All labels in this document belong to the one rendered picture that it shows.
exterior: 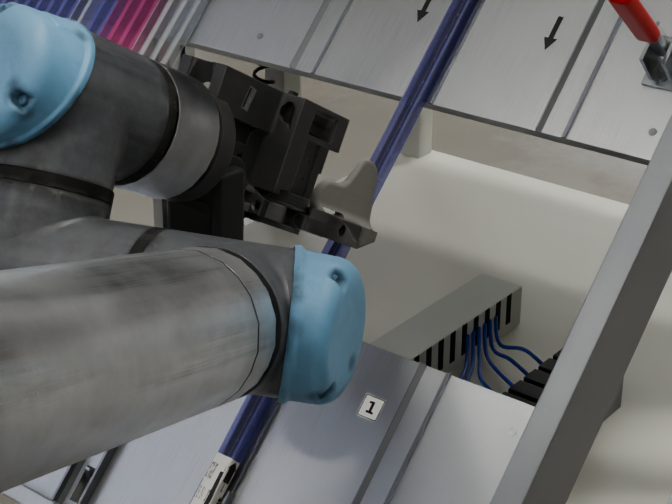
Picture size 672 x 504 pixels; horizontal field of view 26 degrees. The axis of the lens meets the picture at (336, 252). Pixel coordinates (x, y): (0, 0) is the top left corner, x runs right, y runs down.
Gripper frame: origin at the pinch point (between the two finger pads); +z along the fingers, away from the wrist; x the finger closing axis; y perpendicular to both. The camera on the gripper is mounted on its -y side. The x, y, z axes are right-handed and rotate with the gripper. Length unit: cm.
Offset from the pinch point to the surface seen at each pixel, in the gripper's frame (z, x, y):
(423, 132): 76, 45, 17
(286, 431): -2.7, -2.6, -13.8
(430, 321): 38.2, 12.9, -4.6
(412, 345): 34.0, 11.5, -7.2
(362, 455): -2.5, -8.8, -13.2
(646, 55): 2.7, -16.4, 17.6
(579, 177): 231, 97, 34
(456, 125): 240, 140, 40
